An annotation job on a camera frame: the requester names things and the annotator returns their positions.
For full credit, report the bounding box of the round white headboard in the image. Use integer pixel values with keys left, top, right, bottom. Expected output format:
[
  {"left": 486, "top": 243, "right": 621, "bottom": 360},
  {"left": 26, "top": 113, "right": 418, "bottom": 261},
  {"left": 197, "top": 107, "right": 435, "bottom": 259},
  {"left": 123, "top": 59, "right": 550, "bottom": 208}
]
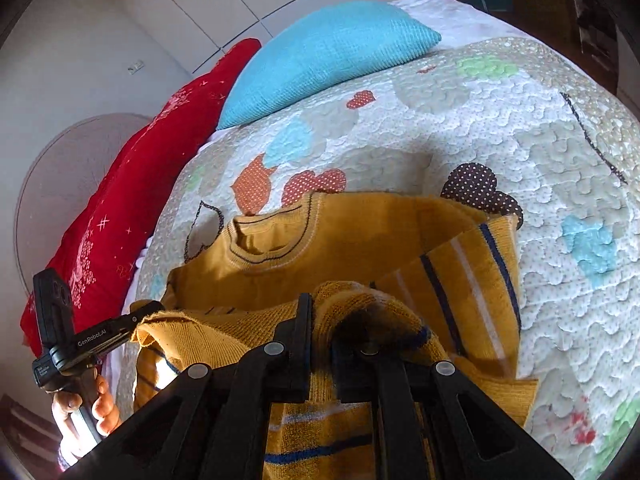
[{"left": 12, "top": 112, "right": 153, "bottom": 286}]

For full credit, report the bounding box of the white wardrobe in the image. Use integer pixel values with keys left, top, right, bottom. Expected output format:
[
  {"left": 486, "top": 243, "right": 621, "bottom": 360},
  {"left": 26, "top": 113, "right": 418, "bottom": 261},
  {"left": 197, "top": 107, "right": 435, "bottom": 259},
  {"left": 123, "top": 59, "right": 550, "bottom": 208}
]
[{"left": 100, "top": 0, "right": 441, "bottom": 76}]

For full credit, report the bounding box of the person's left hand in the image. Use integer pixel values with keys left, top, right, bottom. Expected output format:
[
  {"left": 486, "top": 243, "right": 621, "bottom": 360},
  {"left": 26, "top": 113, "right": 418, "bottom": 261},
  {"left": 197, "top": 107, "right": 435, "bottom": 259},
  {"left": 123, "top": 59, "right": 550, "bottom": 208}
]
[{"left": 50, "top": 372, "right": 122, "bottom": 466}]

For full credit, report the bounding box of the red embroidered pillow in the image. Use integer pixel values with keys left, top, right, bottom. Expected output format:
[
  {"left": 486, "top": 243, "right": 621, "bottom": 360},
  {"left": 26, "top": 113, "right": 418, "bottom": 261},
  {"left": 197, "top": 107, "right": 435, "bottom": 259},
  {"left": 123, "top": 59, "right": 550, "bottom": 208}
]
[{"left": 20, "top": 37, "right": 263, "bottom": 356}]

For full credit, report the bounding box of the blue knit pillow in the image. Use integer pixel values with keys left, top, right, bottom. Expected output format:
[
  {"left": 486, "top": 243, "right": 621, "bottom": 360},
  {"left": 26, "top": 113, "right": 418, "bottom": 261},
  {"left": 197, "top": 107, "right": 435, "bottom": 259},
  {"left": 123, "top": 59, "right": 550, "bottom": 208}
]
[{"left": 216, "top": 1, "right": 443, "bottom": 131}]

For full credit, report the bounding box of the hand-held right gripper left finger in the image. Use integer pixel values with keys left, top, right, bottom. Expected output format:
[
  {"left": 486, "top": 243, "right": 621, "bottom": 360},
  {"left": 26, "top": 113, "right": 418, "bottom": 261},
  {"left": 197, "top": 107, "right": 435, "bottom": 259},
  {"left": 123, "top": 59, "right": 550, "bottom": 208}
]
[{"left": 65, "top": 294, "right": 314, "bottom": 480}]

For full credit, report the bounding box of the yellow striped knit sweater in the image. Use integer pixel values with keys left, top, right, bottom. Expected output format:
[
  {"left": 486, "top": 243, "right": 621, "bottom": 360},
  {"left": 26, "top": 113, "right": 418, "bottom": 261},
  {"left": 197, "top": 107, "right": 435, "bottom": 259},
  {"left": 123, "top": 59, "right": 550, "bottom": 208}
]
[{"left": 130, "top": 191, "right": 541, "bottom": 480}]

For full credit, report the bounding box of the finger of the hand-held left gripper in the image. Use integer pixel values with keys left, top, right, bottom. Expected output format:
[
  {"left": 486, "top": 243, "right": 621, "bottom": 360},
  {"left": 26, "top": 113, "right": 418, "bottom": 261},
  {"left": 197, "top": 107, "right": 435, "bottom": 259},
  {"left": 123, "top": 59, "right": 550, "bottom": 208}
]
[{"left": 127, "top": 300, "right": 166, "bottom": 335}]

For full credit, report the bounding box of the patchwork quilt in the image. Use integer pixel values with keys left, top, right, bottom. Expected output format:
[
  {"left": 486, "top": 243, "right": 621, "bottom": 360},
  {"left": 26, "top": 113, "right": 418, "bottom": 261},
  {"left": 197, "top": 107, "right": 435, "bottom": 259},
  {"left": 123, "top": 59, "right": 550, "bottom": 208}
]
[{"left": 117, "top": 35, "right": 640, "bottom": 480}]

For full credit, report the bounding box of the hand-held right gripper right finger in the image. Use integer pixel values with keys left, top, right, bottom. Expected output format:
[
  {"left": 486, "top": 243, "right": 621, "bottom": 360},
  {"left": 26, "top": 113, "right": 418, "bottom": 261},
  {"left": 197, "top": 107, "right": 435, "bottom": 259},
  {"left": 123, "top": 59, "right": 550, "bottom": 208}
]
[{"left": 332, "top": 339, "right": 573, "bottom": 480}]

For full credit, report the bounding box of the dark wooden furniture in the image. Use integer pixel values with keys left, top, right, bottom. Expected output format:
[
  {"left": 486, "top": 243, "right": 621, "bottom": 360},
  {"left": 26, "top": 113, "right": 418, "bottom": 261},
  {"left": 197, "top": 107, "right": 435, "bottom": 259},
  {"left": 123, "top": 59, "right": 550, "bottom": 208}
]
[{"left": 0, "top": 392, "right": 61, "bottom": 466}]

